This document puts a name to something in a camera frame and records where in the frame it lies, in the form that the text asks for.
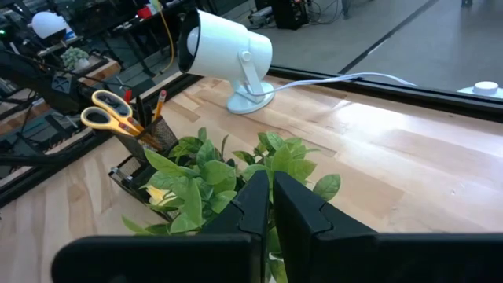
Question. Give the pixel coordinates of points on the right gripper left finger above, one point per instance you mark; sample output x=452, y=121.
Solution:
x=177, y=259

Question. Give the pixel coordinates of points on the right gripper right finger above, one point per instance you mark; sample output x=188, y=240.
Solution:
x=353, y=259

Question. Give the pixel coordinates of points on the yellow sticky note pad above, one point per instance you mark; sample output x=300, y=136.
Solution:
x=159, y=194

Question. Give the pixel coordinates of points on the black mesh desk organizer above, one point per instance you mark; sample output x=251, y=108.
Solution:
x=163, y=131

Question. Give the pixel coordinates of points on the green plant in white pot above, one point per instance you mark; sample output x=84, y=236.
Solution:
x=204, y=177

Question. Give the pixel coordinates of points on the small pale potted plant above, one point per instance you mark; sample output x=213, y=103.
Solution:
x=74, y=57

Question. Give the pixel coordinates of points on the black equipment box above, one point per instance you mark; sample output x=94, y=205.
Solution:
x=291, y=13

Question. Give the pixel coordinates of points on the white dome lamp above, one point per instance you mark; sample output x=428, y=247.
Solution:
x=49, y=23

